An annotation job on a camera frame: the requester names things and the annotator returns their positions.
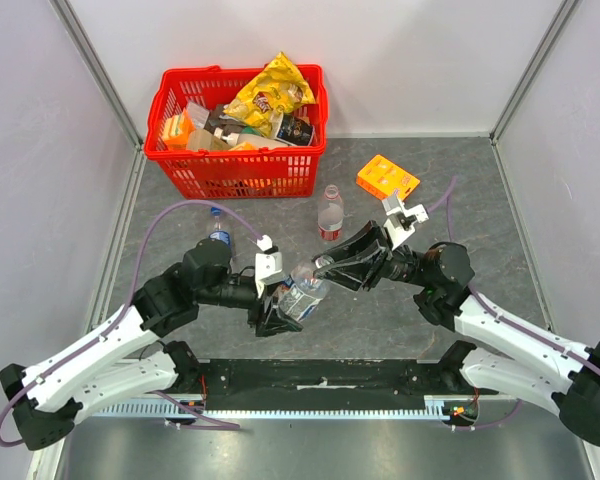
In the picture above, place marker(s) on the clear bottle red label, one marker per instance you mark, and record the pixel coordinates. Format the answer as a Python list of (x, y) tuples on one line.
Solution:
[(330, 213)]

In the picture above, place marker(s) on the beige pump bottle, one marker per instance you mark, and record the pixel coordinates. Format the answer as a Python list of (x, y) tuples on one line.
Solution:
[(203, 140)]

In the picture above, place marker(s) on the orange cardboard box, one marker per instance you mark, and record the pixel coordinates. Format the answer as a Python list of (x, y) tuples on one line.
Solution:
[(382, 178)]

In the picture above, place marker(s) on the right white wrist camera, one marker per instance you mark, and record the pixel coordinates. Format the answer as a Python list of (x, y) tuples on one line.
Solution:
[(401, 222)]

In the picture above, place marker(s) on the yellow chips bag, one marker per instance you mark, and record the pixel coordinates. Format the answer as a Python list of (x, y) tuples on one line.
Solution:
[(279, 89)]

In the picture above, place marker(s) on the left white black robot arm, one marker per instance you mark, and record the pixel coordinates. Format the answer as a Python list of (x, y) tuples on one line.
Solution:
[(47, 400)]

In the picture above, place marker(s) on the small bottle white cap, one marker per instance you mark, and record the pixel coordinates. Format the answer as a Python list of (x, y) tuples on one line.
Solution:
[(301, 292)]

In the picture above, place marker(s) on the clear bottle blue label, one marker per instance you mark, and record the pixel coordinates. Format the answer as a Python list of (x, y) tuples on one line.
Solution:
[(220, 228)]

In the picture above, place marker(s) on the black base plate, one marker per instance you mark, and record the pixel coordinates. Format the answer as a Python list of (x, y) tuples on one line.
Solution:
[(244, 384)]

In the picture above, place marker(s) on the brown snack packet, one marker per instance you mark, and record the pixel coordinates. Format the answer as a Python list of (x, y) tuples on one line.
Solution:
[(218, 119)]

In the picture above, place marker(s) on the black instant noodle cup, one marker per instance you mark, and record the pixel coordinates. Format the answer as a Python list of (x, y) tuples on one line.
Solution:
[(292, 131)]

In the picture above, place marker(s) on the white slotted cable duct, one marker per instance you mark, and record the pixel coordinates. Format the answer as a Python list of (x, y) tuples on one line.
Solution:
[(434, 409)]

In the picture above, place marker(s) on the red plastic shopping basket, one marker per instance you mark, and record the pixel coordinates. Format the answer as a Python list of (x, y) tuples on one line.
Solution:
[(257, 173)]

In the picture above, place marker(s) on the clear plastic packet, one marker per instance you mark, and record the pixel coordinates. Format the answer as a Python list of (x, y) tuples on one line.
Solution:
[(198, 114)]

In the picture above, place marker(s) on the orange yellow sponge pack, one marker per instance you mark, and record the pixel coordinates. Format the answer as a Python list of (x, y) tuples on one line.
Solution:
[(176, 131)]

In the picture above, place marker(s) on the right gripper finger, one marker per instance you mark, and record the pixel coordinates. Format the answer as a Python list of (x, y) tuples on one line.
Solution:
[(364, 247), (347, 276)]

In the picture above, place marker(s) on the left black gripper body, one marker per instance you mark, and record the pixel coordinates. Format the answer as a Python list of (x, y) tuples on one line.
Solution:
[(257, 314)]

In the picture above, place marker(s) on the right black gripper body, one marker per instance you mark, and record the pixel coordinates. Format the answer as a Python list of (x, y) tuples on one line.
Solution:
[(378, 263)]

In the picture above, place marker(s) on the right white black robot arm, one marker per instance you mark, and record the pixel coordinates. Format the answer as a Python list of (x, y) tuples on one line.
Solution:
[(511, 355)]

